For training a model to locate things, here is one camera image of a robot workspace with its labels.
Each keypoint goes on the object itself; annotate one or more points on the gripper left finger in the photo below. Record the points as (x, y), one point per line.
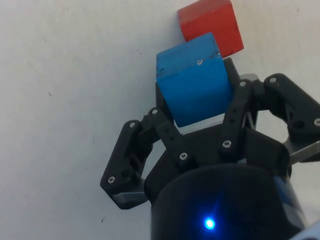
(120, 162)

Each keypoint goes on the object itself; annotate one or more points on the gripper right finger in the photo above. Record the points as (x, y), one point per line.
(237, 110)

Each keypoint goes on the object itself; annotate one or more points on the blue cube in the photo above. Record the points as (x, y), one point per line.
(197, 92)

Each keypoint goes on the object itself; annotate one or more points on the red cube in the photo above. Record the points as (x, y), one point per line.
(212, 27)

